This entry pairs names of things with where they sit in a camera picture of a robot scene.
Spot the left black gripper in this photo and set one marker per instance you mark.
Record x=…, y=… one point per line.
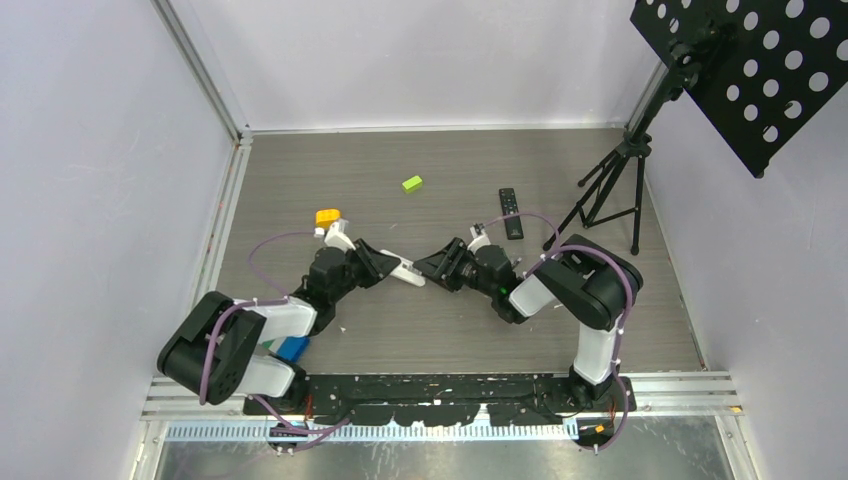
x=377, y=266

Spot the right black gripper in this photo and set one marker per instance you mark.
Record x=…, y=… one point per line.
x=437, y=265

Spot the white remote control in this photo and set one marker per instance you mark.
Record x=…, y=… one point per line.
x=407, y=273

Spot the black remote control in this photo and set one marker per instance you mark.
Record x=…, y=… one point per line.
x=510, y=213

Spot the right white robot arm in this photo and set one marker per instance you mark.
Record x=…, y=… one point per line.
x=597, y=287

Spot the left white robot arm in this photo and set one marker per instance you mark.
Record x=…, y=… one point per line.
x=214, y=353

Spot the orange yellow block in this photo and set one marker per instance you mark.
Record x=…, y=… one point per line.
x=326, y=217

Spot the green block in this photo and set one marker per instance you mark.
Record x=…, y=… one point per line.
x=412, y=184

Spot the blue green toy brick stack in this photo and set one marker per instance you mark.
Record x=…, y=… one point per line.
x=290, y=348

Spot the black perforated panel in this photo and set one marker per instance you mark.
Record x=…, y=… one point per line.
x=762, y=69

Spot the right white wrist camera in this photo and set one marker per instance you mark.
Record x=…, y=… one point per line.
x=480, y=235

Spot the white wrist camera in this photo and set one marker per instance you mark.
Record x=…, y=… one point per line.
x=480, y=235
x=335, y=235

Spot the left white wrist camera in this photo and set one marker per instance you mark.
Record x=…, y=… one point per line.
x=335, y=235

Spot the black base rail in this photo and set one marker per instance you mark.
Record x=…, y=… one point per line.
x=443, y=399

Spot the aluminium frame post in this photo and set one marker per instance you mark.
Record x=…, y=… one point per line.
x=186, y=46

